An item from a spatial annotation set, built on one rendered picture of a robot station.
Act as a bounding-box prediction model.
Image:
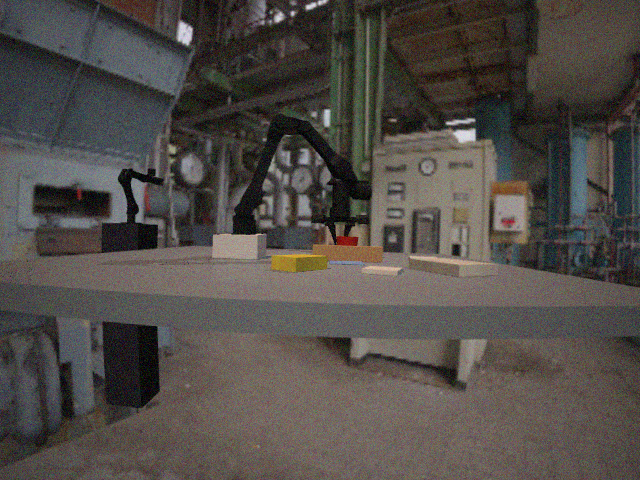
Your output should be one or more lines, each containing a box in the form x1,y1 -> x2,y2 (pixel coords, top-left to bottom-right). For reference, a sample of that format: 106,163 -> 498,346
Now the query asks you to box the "yellow rectangular block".
271,254 -> 328,272

